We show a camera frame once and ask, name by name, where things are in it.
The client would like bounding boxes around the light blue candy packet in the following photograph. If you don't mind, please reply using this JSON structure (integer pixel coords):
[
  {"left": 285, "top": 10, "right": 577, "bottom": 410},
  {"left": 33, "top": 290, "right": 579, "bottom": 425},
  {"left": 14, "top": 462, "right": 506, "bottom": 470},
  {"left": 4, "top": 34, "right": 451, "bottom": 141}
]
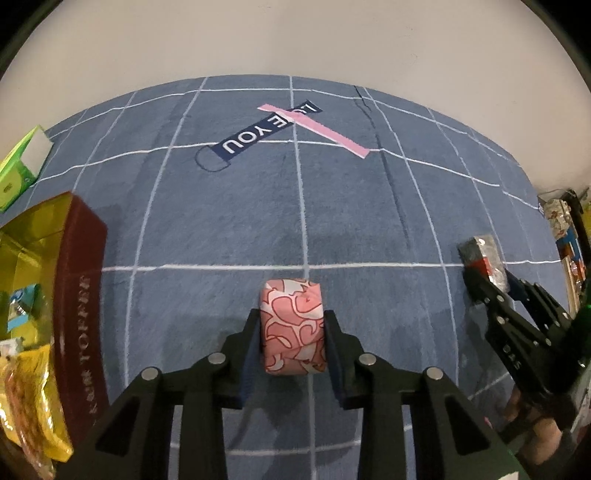
[{"left": 6, "top": 307, "right": 37, "bottom": 333}]

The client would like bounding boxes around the red and gold tin box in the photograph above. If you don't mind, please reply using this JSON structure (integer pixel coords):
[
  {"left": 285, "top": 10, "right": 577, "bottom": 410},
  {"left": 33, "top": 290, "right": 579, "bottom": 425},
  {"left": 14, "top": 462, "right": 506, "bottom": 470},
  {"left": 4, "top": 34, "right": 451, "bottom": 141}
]
[{"left": 0, "top": 193, "right": 110, "bottom": 467}]

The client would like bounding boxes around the silver and red snack packet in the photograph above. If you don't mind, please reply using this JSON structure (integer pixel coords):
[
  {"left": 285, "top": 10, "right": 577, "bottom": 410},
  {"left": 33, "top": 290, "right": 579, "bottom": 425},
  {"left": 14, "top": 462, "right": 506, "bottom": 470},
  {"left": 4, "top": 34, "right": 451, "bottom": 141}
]
[{"left": 458, "top": 234, "right": 511, "bottom": 292}]

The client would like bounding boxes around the green tissue pack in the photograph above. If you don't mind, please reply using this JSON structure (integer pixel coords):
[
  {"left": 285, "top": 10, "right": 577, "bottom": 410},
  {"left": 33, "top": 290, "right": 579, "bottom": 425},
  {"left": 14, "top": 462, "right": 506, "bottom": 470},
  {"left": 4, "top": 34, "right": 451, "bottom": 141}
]
[{"left": 0, "top": 126, "right": 54, "bottom": 213}]

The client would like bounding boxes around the cluttered side shelf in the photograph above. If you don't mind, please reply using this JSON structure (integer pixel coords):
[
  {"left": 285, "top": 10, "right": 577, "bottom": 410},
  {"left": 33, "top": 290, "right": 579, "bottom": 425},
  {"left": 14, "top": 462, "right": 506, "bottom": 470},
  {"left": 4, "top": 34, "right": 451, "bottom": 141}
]
[{"left": 538, "top": 186, "right": 591, "bottom": 319}]

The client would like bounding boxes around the blue checkered tablecloth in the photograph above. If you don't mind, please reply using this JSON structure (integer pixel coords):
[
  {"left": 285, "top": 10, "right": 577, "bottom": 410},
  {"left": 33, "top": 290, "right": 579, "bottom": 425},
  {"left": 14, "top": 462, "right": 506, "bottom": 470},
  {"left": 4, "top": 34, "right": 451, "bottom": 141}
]
[{"left": 0, "top": 75, "right": 568, "bottom": 480}]

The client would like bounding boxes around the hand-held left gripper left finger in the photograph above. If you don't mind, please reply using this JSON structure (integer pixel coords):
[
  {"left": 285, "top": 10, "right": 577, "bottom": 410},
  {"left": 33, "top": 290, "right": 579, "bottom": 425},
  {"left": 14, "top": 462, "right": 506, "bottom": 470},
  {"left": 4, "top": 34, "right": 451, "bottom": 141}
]
[{"left": 69, "top": 308, "right": 262, "bottom": 480}]

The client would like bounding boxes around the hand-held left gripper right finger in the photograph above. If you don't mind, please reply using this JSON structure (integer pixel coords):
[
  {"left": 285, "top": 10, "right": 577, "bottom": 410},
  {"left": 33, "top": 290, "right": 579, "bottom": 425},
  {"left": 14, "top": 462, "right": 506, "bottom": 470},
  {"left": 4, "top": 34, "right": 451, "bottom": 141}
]
[{"left": 323, "top": 310, "right": 527, "bottom": 480}]

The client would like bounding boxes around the person's right hand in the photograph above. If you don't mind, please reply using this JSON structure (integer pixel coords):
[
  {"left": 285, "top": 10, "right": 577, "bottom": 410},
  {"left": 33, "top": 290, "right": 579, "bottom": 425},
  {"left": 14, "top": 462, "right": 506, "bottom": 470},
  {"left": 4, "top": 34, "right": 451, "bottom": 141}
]
[{"left": 505, "top": 385, "right": 577, "bottom": 478}]

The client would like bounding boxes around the pink patterned candy packet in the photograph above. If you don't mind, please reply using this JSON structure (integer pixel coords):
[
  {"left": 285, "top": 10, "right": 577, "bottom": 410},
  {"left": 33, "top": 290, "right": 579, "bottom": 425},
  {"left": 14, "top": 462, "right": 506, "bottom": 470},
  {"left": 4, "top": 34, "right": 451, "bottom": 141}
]
[{"left": 259, "top": 278, "right": 328, "bottom": 374}]

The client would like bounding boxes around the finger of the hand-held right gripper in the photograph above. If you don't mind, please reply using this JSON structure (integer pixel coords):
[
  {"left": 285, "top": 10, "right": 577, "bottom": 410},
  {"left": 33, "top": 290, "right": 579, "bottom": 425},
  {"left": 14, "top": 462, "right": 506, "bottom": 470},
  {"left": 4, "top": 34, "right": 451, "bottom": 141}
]
[
  {"left": 505, "top": 270, "right": 577, "bottom": 341},
  {"left": 463, "top": 267, "right": 573, "bottom": 393}
]

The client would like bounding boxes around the yellow triangular snack packet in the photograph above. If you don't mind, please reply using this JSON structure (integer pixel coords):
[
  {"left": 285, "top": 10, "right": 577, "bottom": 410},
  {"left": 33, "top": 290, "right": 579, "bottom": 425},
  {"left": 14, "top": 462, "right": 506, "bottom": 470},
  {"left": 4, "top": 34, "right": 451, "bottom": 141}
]
[{"left": 18, "top": 344, "right": 75, "bottom": 462}]

